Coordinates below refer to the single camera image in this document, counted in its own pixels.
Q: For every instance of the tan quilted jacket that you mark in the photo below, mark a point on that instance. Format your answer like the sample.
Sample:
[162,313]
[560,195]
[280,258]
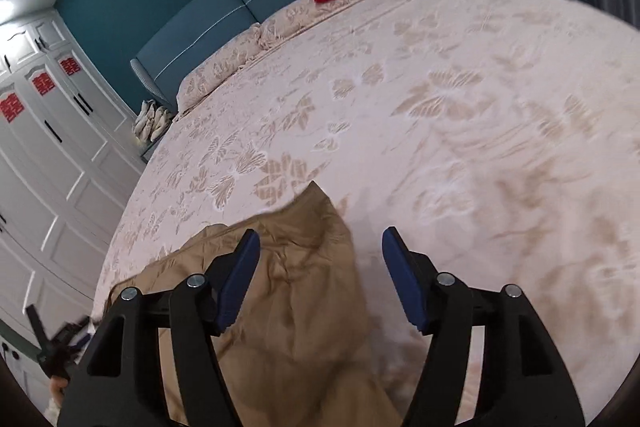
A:
[305,307]

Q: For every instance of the white panelled wardrobe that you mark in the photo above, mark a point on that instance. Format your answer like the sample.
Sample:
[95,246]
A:
[55,177]

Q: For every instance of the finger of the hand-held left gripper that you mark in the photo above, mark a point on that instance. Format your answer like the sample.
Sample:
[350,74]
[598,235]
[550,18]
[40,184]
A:
[36,327]

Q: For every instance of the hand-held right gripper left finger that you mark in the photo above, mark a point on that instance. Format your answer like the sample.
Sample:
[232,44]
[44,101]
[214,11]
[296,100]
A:
[235,287]

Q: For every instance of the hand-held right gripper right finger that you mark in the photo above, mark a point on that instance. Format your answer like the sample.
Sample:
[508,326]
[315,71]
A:
[405,287]

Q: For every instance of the pile of cream clothes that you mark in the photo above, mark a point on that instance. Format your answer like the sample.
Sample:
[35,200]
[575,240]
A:
[152,119]

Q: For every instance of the pink floral bedspread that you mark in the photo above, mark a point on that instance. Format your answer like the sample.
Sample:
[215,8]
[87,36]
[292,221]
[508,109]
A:
[450,132]

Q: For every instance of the pink floral pillow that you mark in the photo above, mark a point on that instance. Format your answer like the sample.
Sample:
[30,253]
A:
[215,67]
[305,14]

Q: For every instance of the red paper door decal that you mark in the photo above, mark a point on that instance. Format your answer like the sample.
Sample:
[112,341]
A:
[40,85]
[7,109]
[68,66]

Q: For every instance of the grey-blue nightstand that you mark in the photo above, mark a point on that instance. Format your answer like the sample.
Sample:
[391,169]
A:
[155,147]

